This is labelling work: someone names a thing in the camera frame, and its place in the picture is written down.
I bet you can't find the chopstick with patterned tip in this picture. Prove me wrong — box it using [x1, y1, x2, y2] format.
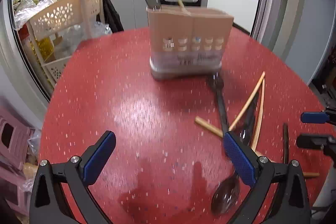
[228, 71, 265, 131]

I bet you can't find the beige utensil holder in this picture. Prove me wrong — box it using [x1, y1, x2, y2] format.
[146, 5, 234, 80]

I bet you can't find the pink plastic stool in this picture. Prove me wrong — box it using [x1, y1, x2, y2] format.
[0, 108, 35, 170]

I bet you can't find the black chopstick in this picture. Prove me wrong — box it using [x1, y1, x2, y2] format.
[282, 123, 289, 164]

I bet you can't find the beige plastic storage cart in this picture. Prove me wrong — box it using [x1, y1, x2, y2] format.
[26, 0, 104, 87]

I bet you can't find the clear plastic bag on cart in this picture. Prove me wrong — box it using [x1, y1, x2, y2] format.
[14, 0, 54, 31]

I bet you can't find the black hanging apron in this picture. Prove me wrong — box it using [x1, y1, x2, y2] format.
[102, 0, 124, 33]

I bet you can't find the dark translucent spoon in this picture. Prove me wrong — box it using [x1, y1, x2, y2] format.
[145, 0, 161, 10]
[211, 93, 259, 215]
[207, 72, 229, 133]

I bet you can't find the plain wooden chopstick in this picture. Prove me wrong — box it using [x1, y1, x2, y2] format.
[251, 80, 265, 151]

